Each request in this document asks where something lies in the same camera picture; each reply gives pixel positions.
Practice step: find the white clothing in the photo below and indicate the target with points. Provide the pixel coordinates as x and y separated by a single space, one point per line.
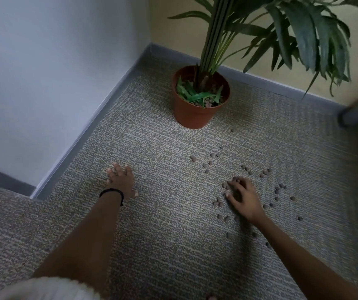
47 290

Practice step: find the person's left thumb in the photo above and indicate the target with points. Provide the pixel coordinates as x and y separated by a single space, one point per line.
135 194

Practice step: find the person's left hand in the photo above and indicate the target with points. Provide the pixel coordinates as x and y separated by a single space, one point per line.
123 181

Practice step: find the green palm plant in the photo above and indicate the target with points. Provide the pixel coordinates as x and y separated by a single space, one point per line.
294 31

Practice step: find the clay pebble pot filling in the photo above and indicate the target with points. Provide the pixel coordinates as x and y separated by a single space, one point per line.
209 102

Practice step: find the person's right hand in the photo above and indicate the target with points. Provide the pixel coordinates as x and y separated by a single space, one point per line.
246 200

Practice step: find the person's right forearm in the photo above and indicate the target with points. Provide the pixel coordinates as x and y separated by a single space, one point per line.
304 262

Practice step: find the black wristband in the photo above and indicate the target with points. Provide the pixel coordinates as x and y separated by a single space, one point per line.
112 191

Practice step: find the person's right thumb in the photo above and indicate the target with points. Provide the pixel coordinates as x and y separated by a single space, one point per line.
232 199

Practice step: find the grey skirting board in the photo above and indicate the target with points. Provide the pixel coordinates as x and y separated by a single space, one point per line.
95 121
260 81
3 179

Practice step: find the person's left forearm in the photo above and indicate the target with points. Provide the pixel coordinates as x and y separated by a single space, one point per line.
86 240

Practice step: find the terracotta plastic plant pot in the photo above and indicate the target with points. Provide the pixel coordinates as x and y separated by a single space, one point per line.
194 117

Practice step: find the loose green leaf pieces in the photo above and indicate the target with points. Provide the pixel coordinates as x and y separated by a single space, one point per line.
194 96

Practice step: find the scattered brown clay pebbles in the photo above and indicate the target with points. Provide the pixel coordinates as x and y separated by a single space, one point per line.
244 168

